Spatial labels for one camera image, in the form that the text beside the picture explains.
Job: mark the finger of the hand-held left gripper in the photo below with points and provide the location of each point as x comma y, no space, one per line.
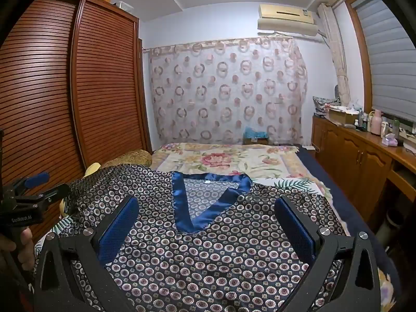
55,192
37,179

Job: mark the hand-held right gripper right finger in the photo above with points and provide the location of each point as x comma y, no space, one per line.
297,230

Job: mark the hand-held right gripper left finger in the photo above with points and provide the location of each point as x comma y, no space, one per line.
118,230

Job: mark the navy circle-print shirt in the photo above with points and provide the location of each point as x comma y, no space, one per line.
208,250

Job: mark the person's left hand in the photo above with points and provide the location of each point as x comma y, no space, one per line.
24,250

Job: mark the yellow plush toy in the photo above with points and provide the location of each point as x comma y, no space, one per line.
92,169

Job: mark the wooden sideboard cabinet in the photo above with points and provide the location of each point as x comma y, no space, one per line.
354,156

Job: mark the floral blanket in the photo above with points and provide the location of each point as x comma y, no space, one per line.
227,159

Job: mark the teal cloth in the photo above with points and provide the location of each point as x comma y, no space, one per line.
256,132

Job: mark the wooden louvered wardrobe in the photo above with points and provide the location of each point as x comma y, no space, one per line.
97,87

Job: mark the purple tissue pack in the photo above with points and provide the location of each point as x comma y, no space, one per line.
388,140

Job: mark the patterned fabric bag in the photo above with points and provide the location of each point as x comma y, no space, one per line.
321,102

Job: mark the pink thermos bottle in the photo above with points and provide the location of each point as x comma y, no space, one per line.
376,123

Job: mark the green bottle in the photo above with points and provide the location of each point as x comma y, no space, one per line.
395,125

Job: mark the circle-print sheer curtain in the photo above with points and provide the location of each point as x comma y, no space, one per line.
227,87

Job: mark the beige tied curtain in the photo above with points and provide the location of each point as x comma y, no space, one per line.
341,71

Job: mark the grey window blind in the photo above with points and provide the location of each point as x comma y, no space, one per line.
386,65

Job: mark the white storage box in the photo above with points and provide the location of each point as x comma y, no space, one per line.
123,5

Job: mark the beige wall air conditioner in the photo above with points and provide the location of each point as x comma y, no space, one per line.
286,14

